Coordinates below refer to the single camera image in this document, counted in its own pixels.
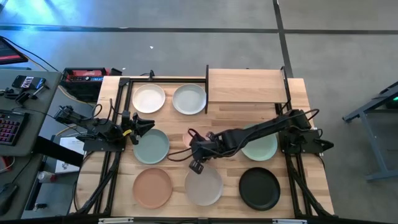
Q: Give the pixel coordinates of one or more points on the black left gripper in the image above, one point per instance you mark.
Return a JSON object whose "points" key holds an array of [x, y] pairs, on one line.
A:
{"points": [[133, 127]]}

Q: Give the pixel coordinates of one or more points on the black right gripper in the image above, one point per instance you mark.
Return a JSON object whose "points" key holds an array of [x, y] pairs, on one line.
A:
{"points": [[203, 149]]}

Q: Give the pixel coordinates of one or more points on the pale grey plate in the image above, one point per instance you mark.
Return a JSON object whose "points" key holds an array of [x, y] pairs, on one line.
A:
{"points": [[203, 186]]}

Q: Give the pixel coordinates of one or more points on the sage green plate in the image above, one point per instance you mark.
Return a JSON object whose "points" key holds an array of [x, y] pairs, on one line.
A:
{"points": [[152, 147]]}

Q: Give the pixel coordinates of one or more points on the small pink plate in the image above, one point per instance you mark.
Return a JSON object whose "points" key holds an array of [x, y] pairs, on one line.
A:
{"points": [[187, 141]]}

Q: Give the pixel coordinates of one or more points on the white plate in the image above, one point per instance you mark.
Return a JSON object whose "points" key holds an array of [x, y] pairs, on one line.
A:
{"points": [[148, 98]]}

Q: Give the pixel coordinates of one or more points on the terracotta plate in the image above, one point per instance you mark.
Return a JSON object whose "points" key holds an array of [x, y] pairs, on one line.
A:
{"points": [[152, 188]]}

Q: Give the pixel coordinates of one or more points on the light grey-blue plate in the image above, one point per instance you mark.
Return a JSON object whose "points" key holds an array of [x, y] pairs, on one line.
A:
{"points": [[189, 99]]}

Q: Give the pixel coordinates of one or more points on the black plate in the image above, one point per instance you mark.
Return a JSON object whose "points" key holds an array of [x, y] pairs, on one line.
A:
{"points": [[259, 188]]}

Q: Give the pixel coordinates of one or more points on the mint green plate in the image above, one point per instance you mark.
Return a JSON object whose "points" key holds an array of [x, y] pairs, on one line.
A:
{"points": [[262, 151]]}

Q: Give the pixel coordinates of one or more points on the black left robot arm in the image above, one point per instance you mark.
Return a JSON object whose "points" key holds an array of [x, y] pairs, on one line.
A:
{"points": [[102, 130]]}

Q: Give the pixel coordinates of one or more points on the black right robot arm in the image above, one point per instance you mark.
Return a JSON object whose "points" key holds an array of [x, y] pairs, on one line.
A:
{"points": [[258, 130]]}

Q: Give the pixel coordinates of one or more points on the yellow tape strip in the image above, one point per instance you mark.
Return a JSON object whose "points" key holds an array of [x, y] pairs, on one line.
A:
{"points": [[127, 132]]}

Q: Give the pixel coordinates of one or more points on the small black box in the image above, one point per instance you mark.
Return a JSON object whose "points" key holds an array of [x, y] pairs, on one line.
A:
{"points": [[116, 71]]}

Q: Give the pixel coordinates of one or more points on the white paper sheet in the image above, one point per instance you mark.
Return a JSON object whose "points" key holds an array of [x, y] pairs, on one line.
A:
{"points": [[71, 146]]}

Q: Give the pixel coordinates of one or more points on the red and black power box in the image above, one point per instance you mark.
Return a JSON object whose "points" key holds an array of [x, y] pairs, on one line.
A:
{"points": [[84, 79]]}

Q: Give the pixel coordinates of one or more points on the black flat beam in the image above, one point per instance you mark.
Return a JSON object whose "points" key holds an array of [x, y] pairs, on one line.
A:
{"points": [[59, 151]]}

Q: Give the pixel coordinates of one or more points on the grey side desk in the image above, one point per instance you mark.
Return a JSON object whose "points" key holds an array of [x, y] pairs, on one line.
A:
{"points": [[37, 124]]}

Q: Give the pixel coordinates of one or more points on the clear bottle red cap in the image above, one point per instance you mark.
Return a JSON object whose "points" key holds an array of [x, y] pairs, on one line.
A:
{"points": [[46, 177]]}

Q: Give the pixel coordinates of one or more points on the black phone clamp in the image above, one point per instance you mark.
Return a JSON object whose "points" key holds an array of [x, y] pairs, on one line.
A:
{"points": [[29, 95]]}

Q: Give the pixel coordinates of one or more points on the black smartphone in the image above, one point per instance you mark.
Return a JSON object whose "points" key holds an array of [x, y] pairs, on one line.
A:
{"points": [[28, 82]]}

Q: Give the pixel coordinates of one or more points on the black keyboard red backlight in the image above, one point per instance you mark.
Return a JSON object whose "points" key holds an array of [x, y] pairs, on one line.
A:
{"points": [[11, 127]]}

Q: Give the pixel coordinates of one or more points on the black computer mouse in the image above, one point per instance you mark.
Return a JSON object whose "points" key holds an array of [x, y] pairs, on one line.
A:
{"points": [[7, 196]]}

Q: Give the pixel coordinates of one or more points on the black device green light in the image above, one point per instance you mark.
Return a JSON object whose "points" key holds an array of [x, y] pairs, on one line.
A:
{"points": [[392, 101]]}

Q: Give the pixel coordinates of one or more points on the wooden shelf black metal frame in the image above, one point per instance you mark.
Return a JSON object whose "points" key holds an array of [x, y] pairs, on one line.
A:
{"points": [[245, 85]]}

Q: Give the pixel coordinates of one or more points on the silver bracket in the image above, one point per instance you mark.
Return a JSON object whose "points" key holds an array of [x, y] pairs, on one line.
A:
{"points": [[289, 221], [115, 220]]}

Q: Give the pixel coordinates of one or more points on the blue-grey metal table frame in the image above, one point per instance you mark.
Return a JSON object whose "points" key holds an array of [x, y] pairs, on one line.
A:
{"points": [[370, 146]]}

